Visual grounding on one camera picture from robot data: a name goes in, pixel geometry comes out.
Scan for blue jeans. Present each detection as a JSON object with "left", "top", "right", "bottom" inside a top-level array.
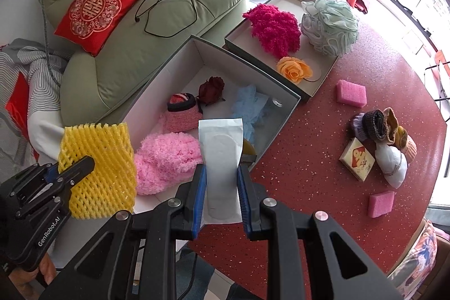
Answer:
[{"left": 176, "top": 251, "right": 268, "bottom": 300}]

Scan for grey braided charging cable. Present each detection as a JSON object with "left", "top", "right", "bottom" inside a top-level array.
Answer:
[{"left": 39, "top": 0, "right": 67, "bottom": 90}]

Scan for shallow grey box tray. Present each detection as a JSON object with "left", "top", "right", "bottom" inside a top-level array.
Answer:
[{"left": 224, "top": 0, "right": 339, "bottom": 103}]

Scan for mint mesh bath loofah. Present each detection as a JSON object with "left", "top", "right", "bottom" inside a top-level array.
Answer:
[{"left": 300, "top": 0, "right": 359, "bottom": 58}]

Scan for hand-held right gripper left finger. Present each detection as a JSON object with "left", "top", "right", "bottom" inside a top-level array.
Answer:
[{"left": 38, "top": 162, "right": 209, "bottom": 300}]

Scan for yellow foam fruit net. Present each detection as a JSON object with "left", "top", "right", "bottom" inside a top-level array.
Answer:
[{"left": 57, "top": 121, "right": 138, "bottom": 220}]

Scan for pink fluffy chenille cloth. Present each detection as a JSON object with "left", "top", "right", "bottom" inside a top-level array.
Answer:
[{"left": 134, "top": 132, "right": 204, "bottom": 196}]

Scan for orange fabric rose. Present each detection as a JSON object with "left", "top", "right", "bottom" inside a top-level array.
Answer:
[{"left": 276, "top": 56, "right": 313, "bottom": 84}]

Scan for pink knit pouch black rim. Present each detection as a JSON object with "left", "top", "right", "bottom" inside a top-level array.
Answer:
[{"left": 166, "top": 93, "right": 202, "bottom": 132}]

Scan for plain red cushion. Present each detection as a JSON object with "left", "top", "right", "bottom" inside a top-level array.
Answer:
[{"left": 4, "top": 71, "right": 40, "bottom": 162}]

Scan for red embroidered cushion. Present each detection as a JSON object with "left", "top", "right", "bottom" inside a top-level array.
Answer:
[{"left": 53, "top": 0, "right": 147, "bottom": 57}]

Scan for grey striped white blanket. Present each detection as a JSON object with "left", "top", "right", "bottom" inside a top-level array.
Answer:
[{"left": 0, "top": 38, "right": 73, "bottom": 163}]

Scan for brown knit rolled sock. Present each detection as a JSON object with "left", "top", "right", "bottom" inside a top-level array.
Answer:
[{"left": 362, "top": 110, "right": 391, "bottom": 142}]

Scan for light blue fluffy cloth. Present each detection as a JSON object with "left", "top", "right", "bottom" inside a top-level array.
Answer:
[{"left": 232, "top": 84, "right": 279, "bottom": 143}]

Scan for purple knit sock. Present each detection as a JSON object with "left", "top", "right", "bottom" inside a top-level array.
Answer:
[{"left": 349, "top": 113, "right": 368, "bottom": 139}]

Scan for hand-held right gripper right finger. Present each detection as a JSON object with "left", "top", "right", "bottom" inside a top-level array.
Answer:
[{"left": 237, "top": 162, "right": 405, "bottom": 300}]

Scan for white paper packet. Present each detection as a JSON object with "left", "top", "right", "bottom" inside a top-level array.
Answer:
[{"left": 197, "top": 117, "right": 244, "bottom": 225}]

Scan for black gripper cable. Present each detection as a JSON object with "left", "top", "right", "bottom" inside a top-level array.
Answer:
[{"left": 186, "top": 249, "right": 199, "bottom": 300}]

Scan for magenta fluffy chenille cloth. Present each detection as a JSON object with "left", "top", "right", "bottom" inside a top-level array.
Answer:
[{"left": 242, "top": 3, "right": 302, "bottom": 53}]

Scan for olive round sponge puff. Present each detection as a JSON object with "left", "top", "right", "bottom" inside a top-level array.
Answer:
[{"left": 242, "top": 138, "right": 258, "bottom": 165}]

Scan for red and cream packet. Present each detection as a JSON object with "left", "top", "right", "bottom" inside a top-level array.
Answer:
[{"left": 338, "top": 137, "right": 375, "bottom": 182}]

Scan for green leather sofa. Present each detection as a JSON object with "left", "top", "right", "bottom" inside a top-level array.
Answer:
[{"left": 39, "top": 0, "right": 250, "bottom": 127}]

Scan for round beige pad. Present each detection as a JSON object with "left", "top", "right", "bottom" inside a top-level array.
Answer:
[{"left": 306, "top": 61, "right": 323, "bottom": 82}]

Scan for black metal rack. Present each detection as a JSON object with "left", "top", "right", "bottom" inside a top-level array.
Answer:
[{"left": 424, "top": 50, "right": 450, "bottom": 104}]

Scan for pink rectangular sponge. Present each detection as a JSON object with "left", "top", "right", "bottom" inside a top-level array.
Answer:
[
  {"left": 336, "top": 80, "right": 368, "bottom": 108},
  {"left": 367, "top": 190, "right": 397, "bottom": 218}
]

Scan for deep grey cardboard box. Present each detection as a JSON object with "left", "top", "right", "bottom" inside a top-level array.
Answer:
[{"left": 46, "top": 35, "right": 302, "bottom": 267}]

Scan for white cloth ball with twine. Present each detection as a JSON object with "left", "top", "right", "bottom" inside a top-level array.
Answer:
[{"left": 373, "top": 142, "right": 408, "bottom": 190}]

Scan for floral cushion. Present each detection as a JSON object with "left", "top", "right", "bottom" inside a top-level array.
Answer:
[{"left": 387, "top": 219, "right": 438, "bottom": 300}]

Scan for dark red fabric rose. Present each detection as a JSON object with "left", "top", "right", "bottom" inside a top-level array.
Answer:
[{"left": 197, "top": 76, "right": 226, "bottom": 107}]

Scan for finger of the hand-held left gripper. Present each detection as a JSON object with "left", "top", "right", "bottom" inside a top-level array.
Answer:
[
  {"left": 60, "top": 156, "right": 96, "bottom": 189},
  {"left": 45, "top": 162, "right": 61, "bottom": 183}
]

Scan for person's left hand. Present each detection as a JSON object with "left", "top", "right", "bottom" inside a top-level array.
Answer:
[{"left": 9, "top": 256, "right": 57, "bottom": 290}]

